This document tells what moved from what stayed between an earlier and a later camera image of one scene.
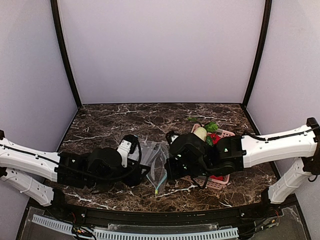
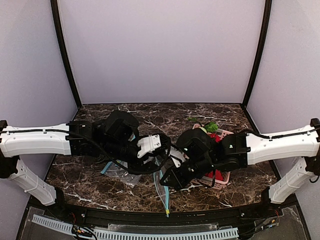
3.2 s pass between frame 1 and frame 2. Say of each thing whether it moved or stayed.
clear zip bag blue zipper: moved
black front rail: stayed
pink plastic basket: stayed
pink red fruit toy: stayed
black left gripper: moved
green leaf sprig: stayed
